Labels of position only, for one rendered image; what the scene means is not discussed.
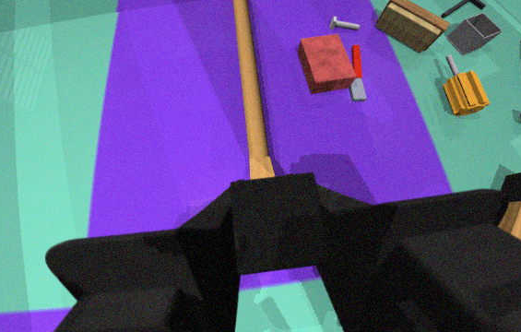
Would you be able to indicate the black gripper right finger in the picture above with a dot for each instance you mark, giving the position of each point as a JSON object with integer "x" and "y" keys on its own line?
{"x": 362, "y": 239}

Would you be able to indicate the dark grey l-shaped bar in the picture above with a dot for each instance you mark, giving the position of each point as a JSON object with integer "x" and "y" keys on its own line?
{"x": 477, "y": 3}

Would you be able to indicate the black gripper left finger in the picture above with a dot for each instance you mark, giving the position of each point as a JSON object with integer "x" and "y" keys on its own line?
{"x": 198, "y": 257}

